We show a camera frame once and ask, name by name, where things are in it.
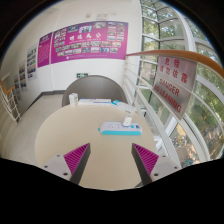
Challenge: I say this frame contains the narrow magenta poster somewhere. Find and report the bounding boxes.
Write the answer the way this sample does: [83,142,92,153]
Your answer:
[37,31,54,69]

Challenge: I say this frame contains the white photo poster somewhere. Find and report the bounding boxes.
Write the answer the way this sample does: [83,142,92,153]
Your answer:
[26,44,38,81]
[17,61,28,92]
[12,74,21,100]

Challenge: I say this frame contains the white railing with wooden handrail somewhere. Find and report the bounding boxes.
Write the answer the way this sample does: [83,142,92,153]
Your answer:
[122,49,224,168]

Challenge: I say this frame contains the long flat white box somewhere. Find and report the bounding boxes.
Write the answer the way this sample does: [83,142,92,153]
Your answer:
[77,98,113,107]

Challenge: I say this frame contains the white-framed glass window wall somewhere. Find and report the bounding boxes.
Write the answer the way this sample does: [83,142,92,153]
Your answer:
[139,0,224,168]

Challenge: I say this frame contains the small white and green box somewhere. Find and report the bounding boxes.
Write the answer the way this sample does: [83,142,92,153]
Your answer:
[68,92,80,107]

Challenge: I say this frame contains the silver red-lettered warning sign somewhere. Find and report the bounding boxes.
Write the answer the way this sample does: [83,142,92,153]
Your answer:
[152,54,198,120]

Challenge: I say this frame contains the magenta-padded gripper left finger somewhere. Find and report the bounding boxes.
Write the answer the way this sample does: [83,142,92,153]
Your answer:
[41,143,92,186]

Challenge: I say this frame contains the large magenta photo poster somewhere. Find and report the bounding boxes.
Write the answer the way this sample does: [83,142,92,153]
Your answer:
[49,20,129,65]

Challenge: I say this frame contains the white stair railing wooden handrail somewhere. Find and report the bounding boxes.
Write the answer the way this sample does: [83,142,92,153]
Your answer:
[0,78,22,123]

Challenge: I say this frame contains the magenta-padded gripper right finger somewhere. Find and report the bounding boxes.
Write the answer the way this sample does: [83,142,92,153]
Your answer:
[131,143,183,186]

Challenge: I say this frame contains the white charger block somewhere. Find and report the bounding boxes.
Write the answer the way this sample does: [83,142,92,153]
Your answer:
[122,114,133,128]

